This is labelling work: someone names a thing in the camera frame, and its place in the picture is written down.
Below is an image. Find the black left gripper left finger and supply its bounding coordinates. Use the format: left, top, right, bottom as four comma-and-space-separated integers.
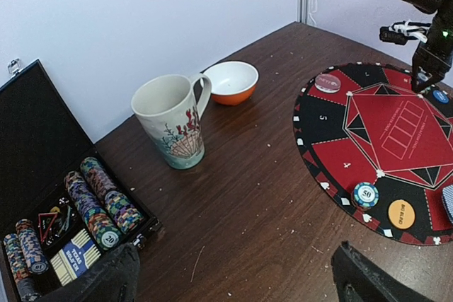
39, 243, 140, 302

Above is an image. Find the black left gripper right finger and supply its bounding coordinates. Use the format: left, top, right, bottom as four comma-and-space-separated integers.
331, 240, 446, 301

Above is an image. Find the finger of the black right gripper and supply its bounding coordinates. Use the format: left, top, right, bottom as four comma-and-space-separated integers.
411, 63, 434, 93

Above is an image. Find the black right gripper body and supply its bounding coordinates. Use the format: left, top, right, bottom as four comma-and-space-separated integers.
412, 8, 452, 84

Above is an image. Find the blue small blind button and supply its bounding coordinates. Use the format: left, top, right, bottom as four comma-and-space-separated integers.
432, 90, 449, 104

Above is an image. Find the blue playing card deck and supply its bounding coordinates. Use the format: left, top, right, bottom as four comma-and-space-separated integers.
437, 184, 452, 228

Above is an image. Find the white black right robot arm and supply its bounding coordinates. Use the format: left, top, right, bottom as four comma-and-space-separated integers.
402, 0, 452, 93

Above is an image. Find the texas holdem card box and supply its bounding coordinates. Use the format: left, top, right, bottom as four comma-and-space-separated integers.
50, 230, 101, 286

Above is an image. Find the chip row with 20 chip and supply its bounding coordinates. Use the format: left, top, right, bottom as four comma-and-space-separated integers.
64, 171, 121, 250

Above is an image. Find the chip row rightmost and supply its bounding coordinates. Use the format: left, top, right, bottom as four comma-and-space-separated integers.
80, 157, 144, 234

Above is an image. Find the round red black poker mat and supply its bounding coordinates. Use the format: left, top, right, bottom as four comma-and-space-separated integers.
293, 62, 452, 245

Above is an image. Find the chip row with 10 chip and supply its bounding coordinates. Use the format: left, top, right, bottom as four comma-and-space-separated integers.
16, 219, 49, 274

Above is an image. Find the dice and buttons compartment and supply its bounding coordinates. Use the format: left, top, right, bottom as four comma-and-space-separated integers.
38, 194, 80, 248

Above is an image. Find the orange big blind button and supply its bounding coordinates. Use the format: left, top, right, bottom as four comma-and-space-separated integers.
387, 199, 415, 230

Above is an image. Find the clear red dealer button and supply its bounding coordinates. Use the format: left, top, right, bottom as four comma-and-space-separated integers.
314, 74, 341, 93

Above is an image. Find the black poker chip case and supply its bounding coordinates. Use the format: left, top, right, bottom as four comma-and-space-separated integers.
1, 61, 161, 301

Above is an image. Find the chip row leftmost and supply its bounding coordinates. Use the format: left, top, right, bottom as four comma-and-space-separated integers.
4, 233, 30, 283

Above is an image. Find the tall ceramic seashell mug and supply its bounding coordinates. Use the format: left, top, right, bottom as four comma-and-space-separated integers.
131, 74, 212, 170

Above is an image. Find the orange white small bowl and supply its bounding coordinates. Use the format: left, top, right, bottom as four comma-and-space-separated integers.
202, 61, 259, 106

